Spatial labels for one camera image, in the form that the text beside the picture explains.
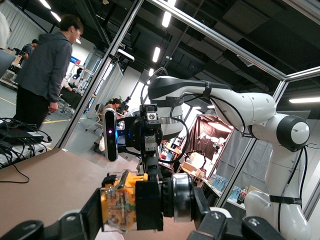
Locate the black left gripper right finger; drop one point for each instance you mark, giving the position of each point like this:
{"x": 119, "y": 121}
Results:
{"x": 225, "y": 225}

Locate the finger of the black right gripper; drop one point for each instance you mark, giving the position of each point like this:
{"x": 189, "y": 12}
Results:
{"x": 153, "y": 167}
{"x": 140, "y": 168}

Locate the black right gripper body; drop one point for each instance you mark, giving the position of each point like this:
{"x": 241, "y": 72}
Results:
{"x": 135, "y": 135}

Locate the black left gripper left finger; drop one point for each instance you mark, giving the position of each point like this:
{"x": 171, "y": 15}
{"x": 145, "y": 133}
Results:
{"x": 75, "y": 222}

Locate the orange push-button switch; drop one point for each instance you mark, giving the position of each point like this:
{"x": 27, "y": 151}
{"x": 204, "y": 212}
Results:
{"x": 117, "y": 200}

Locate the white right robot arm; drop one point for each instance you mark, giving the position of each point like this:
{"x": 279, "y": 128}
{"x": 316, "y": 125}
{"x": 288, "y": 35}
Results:
{"x": 250, "y": 105}

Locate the cola bottle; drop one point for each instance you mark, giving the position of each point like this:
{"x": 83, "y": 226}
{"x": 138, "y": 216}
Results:
{"x": 242, "y": 196}

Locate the seated person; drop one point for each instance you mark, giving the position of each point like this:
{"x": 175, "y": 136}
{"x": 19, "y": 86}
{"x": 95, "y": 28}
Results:
{"x": 113, "y": 106}

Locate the office chair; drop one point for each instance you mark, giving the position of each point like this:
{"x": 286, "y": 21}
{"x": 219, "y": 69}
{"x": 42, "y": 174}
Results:
{"x": 96, "y": 117}

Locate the ceiling tube light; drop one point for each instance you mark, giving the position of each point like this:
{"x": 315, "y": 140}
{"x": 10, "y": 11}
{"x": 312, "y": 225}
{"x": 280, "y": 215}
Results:
{"x": 305, "y": 100}
{"x": 166, "y": 19}
{"x": 56, "y": 16}
{"x": 156, "y": 54}

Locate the black flat device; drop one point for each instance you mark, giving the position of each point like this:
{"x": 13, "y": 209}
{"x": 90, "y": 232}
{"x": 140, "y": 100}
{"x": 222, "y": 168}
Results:
{"x": 22, "y": 134}

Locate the person in grey hoodie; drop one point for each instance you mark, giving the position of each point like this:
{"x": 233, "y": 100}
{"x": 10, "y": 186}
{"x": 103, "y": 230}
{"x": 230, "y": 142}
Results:
{"x": 45, "y": 67}

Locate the person in dark shirt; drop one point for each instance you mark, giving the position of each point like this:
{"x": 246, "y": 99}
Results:
{"x": 28, "y": 48}

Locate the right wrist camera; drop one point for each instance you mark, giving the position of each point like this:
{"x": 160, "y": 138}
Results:
{"x": 110, "y": 135}

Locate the aluminium frame post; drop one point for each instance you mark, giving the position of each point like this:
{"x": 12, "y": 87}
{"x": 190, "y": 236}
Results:
{"x": 100, "y": 75}
{"x": 241, "y": 165}

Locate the white overhead camera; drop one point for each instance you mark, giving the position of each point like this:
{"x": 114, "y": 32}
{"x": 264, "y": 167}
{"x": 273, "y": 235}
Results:
{"x": 126, "y": 55}

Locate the aluminium frame beam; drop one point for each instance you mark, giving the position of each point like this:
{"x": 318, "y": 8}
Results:
{"x": 212, "y": 32}
{"x": 305, "y": 72}

